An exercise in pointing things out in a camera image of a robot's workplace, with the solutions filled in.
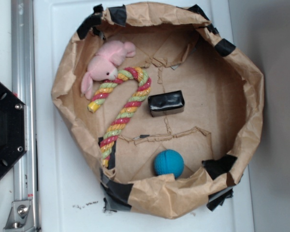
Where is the black box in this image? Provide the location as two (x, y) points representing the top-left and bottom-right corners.
(147, 90), (185, 117)

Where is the metal corner bracket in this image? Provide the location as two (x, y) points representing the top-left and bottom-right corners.
(3, 200), (36, 232)

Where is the striped rope candy cane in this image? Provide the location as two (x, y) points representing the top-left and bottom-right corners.
(87, 67), (151, 168)

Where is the pink plush bunny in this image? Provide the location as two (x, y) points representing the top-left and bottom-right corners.
(81, 41), (136, 100)

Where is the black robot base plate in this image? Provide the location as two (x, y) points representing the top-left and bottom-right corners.
(0, 82), (26, 180)

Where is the brown paper bag bin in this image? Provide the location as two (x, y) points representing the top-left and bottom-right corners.
(52, 2), (264, 218)

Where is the aluminium rail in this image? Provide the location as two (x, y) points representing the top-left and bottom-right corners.
(11, 0), (41, 232)

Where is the blue rubber ball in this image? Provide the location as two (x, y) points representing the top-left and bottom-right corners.
(154, 149), (184, 178)

